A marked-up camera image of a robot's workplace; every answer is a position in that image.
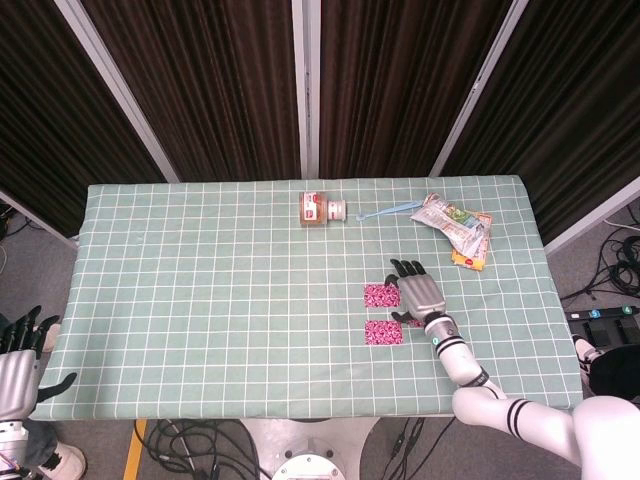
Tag black power strip blue buttons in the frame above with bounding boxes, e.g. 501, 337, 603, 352
564, 305, 640, 322

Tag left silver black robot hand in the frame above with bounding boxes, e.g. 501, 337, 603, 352
0, 303, 79, 420

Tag grey jeans leg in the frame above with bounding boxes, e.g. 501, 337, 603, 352
22, 418, 60, 469

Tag dark brown curtain panel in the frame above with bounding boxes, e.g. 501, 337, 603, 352
439, 0, 640, 244
82, 0, 301, 182
319, 0, 515, 179
0, 0, 169, 239

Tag black trouser leg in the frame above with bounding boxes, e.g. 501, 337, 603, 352
588, 343, 640, 401

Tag green checked tablecloth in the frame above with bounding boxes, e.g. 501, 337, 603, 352
27, 173, 586, 421

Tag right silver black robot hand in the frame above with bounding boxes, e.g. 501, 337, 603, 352
384, 258, 449, 325

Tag yellow floor tape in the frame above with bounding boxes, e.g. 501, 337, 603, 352
122, 418, 149, 480

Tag pale pink shoe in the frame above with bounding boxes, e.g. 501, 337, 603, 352
37, 323, 62, 354

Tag light blue spoon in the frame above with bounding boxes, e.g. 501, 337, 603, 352
355, 199, 420, 222

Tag crumpled white green snack bag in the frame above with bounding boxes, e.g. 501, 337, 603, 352
409, 193, 489, 256

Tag black floor cable bundle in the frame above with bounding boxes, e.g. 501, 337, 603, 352
142, 418, 274, 480
559, 232, 640, 304
384, 417, 459, 480
0, 202, 31, 241

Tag black foot pedal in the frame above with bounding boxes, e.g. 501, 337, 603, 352
582, 318, 640, 347

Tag clear jar of rubber bands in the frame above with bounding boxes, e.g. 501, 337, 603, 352
298, 191, 329, 229

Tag white black sneaker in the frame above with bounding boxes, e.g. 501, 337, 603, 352
572, 337, 606, 387

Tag white robot base unit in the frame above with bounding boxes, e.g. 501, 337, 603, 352
272, 438, 346, 480

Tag white partition base rail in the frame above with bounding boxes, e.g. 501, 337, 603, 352
0, 188, 80, 250
543, 175, 640, 255

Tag grey round robot pedestal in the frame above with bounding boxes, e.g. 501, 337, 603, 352
238, 417, 379, 480

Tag white partition post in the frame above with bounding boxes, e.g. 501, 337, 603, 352
53, 0, 180, 184
428, 0, 530, 177
291, 0, 322, 180

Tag yellow snack packet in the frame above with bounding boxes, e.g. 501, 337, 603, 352
450, 212, 494, 274

